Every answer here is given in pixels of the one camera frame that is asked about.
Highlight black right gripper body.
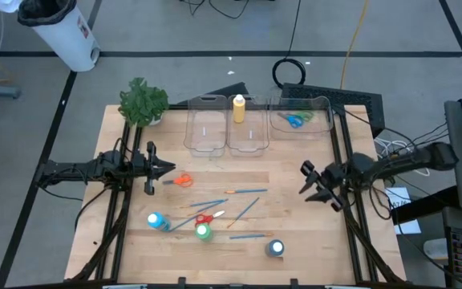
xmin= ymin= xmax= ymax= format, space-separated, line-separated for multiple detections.
xmin=300 ymin=160 xmax=347 ymax=213

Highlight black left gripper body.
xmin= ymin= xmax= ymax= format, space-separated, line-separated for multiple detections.
xmin=133 ymin=140 xmax=156 ymax=197

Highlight orange-handled scissors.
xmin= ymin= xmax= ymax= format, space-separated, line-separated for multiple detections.
xmin=162 ymin=173 xmax=194 ymax=189

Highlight light blue paint bottle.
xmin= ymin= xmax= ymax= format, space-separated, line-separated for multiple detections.
xmin=147 ymin=211 xmax=172 ymax=232

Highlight blue-handled scissors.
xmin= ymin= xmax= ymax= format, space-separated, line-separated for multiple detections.
xmin=277 ymin=112 xmax=305 ymax=129

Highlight green-handled scissors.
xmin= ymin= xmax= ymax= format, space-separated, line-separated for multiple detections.
xmin=290 ymin=110 xmax=315 ymax=124

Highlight dark blue paint bottle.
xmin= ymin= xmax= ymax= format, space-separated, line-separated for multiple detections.
xmin=265 ymin=238 xmax=286 ymax=258

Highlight green paint bottle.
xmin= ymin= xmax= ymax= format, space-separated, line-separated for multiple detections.
xmin=194 ymin=222 xmax=215 ymax=243

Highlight yellow paint bottle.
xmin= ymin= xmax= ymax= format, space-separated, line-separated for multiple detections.
xmin=232 ymin=93 xmax=247 ymax=124

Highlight clear narrow plastic bin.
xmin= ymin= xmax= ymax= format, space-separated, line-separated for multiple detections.
xmin=225 ymin=94 xmax=271 ymax=157
xmin=183 ymin=94 xmax=229 ymax=157

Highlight clear wide plastic bin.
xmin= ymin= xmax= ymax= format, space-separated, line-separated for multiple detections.
xmin=265 ymin=95 xmax=334 ymax=141

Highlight green potted plant white pot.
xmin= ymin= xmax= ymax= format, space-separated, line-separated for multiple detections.
xmin=118 ymin=76 xmax=171 ymax=128

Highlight large black corner plate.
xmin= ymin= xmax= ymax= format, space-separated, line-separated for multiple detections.
xmin=281 ymin=82 xmax=387 ymax=138

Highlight white paper sheet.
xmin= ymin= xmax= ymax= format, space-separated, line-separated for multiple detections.
xmin=383 ymin=186 xmax=423 ymax=236

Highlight black desk leg bar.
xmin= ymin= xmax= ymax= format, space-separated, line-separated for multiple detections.
xmin=390 ymin=185 xmax=460 ymax=226

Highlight small black corner plate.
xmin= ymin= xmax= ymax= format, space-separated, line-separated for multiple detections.
xmin=176 ymin=81 xmax=250 ymax=108

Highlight pale round object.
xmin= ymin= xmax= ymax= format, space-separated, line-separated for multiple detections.
xmin=422 ymin=237 xmax=449 ymax=263

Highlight white trash can black bag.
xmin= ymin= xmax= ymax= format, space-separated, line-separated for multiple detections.
xmin=17 ymin=0 xmax=102 ymax=73

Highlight black cable under table edge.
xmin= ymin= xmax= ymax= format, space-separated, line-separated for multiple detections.
xmin=73 ymin=185 xmax=114 ymax=232

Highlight white cable bundle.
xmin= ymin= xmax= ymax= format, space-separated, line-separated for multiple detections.
xmin=373 ymin=136 xmax=432 ymax=177

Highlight black coiled cable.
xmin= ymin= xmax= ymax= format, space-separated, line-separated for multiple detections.
xmin=271 ymin=0 xmax=307 ymax=90

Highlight yellow cable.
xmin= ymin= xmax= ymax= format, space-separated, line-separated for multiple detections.
xmin=338 ymin=0 xmax=371 ymax=90

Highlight black floor cable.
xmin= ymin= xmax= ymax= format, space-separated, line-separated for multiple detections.
xmin=180 ymin=0 xmax=253 ymax=20

